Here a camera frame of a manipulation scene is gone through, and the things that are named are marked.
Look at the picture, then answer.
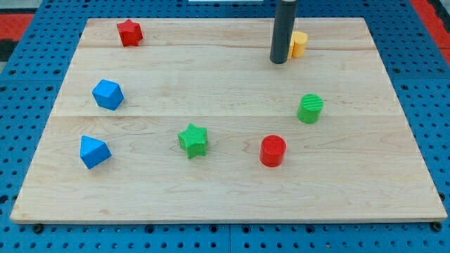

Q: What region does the green cylinder block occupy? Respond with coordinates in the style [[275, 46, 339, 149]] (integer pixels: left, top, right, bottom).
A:
[[297, 93, 323, 124]]

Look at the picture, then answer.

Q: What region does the yellow heart block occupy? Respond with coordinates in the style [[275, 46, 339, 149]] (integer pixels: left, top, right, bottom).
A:
[[288, 31, 309, 59]]

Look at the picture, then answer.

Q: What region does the light wooden board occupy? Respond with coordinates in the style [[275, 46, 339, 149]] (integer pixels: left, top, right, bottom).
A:
[[11, 18, 447, 224]]

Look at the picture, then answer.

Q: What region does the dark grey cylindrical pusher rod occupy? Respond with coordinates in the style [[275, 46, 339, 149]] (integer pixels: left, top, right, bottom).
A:
[[270, 0, 298, 64]]

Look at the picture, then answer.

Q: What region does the green star block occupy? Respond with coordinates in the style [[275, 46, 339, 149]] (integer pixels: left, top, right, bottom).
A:
[[178, 124, 208, 159]]

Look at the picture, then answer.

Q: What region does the red cylinder block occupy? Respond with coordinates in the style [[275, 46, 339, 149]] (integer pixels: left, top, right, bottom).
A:
[[259, 135, 287, 167]]

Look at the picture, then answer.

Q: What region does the red star block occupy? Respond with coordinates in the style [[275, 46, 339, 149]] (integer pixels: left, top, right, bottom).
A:
[[117, 19, 143, 46]]

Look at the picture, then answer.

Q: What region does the blue triangular prism block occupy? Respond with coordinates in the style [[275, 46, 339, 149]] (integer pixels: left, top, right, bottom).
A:
[[79, 136, 112, 169]]

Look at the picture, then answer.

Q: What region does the blue cube block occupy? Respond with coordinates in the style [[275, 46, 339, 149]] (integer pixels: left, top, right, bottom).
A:
[[91, 79, 124, 110]]

